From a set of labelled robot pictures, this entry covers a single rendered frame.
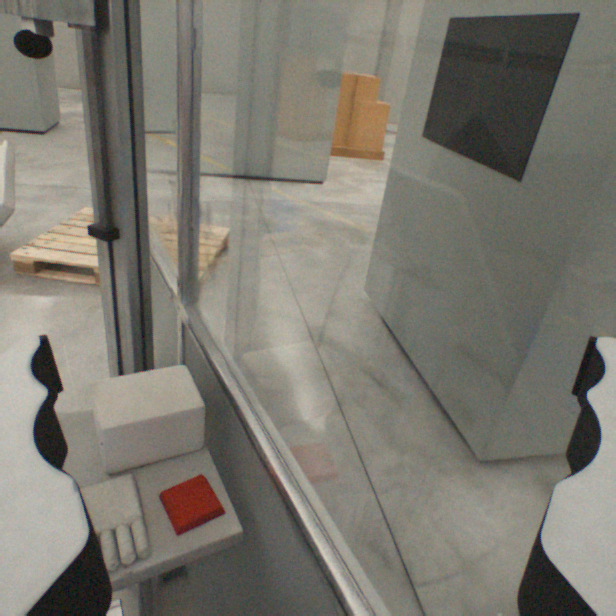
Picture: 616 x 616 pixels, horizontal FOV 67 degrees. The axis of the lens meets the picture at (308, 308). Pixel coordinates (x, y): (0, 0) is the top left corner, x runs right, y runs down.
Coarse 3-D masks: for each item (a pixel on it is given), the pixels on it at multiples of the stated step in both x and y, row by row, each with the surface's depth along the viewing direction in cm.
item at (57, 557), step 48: (0, 384) 9; (48, 384) 11; (0, 432) 8; (48, 432) 9; (0, 480) 7; (48, 480) 7; (0, 528) 6; (48, 528) 6; (0, 576) 6; (48, 576) 6; (96, 576) 7
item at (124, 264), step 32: (96, 0) 68; (128, 0) 69; (128, 32) 71; (128, 64) 74; (128, 96) 75; (128, 128) 77; (128, 160) 79; (96, 192) 83; (128, 192) 81; (128, 224) 84; (128, 256) 86; (128, 288) 89; (128, 320) 93; (128, 352) 97; (160, 576) 143
